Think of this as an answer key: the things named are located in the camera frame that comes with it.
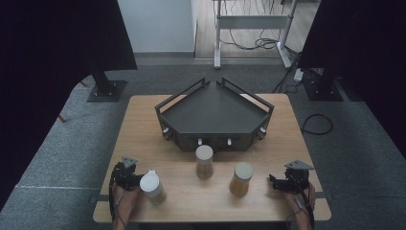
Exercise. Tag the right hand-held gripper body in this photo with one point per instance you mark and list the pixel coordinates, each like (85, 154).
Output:
(297, 179)

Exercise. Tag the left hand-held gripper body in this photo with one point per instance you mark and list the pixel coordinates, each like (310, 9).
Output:
(123, 177)

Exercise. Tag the spice jar with spout lid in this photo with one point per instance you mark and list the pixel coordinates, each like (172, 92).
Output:
(150, 184)

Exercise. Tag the short spice jar lid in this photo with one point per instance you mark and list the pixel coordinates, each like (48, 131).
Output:
(243, 172)

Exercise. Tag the tall spice jar lid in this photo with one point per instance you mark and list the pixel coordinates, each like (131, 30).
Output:
(204, 153)

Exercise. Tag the black corner shelf rack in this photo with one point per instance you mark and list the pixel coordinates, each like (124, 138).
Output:
(214, 111)

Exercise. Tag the person's left hand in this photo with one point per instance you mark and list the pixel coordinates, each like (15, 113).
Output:
(126, 201)

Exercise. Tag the person's right hand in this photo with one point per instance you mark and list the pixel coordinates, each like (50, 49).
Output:
(301, 202)

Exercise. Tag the grey tape strip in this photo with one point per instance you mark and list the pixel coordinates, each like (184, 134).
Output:
(95, 199)
(320, 194)

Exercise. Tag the black stand with square base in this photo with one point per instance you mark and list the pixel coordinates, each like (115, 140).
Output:
(107, 91)
(322, 89)

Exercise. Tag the white power strip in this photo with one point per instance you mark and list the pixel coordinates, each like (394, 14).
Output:
(298, 75)

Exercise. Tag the large black curtain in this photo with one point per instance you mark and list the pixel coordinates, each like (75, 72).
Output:
(38, 80)

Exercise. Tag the narrow black curtain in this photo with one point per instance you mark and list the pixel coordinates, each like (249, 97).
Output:
(367, 48)

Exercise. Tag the white desk frame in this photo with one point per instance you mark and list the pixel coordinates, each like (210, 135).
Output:
(252, 22)

